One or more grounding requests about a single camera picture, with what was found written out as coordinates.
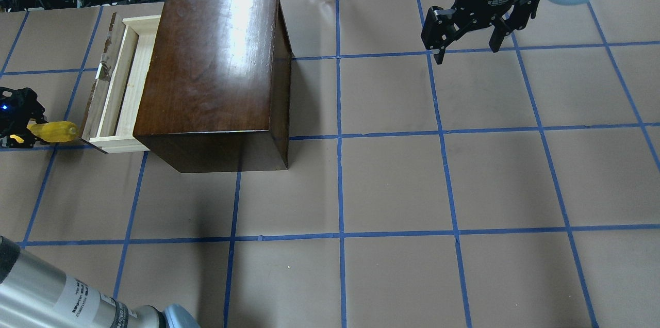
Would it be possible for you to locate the dark wooden drawer cabinet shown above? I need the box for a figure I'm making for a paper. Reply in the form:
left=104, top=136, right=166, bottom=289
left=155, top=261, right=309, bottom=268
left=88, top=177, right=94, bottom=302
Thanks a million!
left=133, top=0, right=292, bottom=173

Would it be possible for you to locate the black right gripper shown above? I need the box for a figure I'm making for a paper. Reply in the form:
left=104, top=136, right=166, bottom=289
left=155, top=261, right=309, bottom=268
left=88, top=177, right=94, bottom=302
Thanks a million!
left=420, top=0, right=540, bottom=65

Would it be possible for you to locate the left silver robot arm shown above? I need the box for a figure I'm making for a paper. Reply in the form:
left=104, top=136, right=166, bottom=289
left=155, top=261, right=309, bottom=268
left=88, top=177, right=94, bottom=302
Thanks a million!
left=1, top=87, right=199, bottom=327

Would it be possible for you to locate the light wood drawer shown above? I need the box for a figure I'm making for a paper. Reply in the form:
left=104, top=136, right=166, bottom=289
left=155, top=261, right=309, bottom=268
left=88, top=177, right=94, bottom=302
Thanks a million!
left=78, top=13, right=161, bottom=154

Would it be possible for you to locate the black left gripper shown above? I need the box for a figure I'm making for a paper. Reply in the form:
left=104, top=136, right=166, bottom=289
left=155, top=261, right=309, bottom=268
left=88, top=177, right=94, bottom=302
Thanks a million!
left=1, top=87, right=47, bottom=149

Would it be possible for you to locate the yellow corn cob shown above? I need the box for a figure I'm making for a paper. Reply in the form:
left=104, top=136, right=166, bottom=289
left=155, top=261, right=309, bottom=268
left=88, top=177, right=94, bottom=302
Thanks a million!
left=27, top=121, right=79, bottom=144

